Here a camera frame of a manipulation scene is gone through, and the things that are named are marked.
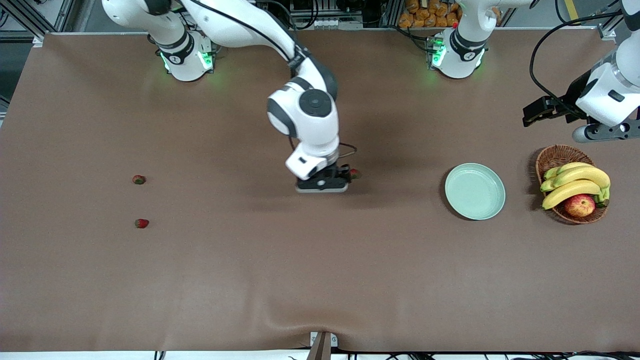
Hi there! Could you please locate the red yellow apple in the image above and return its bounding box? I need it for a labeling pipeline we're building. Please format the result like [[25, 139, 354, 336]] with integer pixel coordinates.
[[563, 194, 597, 218]]

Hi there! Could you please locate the pale green round plate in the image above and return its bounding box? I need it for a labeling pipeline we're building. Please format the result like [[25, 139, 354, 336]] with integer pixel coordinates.
[[444, 163, 506, 221]]

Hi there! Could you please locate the pile of orange buns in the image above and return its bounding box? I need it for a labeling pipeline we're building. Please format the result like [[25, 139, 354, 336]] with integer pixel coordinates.
[[398, 0, 462, 29]]

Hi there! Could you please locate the large table cover mat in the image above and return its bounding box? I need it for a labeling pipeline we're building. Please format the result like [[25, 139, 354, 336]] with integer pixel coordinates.
[[0, 28, 640, 353]]

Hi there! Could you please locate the aluminium frame post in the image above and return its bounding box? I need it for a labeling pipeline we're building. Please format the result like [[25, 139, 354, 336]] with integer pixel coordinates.
[[597, 20, 621, 41], [0, 0, 77, 42]]

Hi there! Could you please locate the grey metal mount bracket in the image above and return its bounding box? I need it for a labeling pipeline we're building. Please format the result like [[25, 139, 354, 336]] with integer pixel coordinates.
[[306, 331, 339, 360]]

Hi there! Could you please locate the brown wicker basket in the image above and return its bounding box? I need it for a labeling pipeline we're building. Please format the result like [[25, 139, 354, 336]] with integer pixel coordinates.
[[535, 144, 610, 225]]

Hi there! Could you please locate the yellow banana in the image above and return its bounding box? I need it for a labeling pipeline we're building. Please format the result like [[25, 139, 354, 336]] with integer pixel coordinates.
[[542, 179, 603, 211], [540, 166, 612, 193], [543, 162, 595, 181]]

